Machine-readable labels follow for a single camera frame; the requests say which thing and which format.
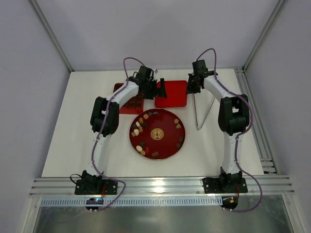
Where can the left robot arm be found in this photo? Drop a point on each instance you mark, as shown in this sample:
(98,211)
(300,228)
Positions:
(104,123)

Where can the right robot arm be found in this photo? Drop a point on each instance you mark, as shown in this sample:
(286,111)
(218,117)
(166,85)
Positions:
(233,120)

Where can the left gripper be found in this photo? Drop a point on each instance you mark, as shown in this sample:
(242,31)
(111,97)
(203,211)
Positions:
(153,88)

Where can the metal tongs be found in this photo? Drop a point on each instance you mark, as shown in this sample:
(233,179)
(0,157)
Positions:
(202,104)

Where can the round dark red plate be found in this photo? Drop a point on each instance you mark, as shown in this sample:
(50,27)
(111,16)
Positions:
(161,134)

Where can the aluminium rail with cable duct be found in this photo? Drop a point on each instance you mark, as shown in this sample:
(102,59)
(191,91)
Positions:
(156,192)

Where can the red chocolate box with tray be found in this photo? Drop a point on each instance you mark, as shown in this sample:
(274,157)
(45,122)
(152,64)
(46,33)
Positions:
(130,99)

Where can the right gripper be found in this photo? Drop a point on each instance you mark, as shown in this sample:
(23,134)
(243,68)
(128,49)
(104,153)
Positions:
(191,87)

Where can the red box lid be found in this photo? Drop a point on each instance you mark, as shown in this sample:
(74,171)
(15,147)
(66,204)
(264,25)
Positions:
(176,95)

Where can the brown rectangular chocolate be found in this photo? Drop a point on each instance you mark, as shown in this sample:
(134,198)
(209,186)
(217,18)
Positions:
(155,153)

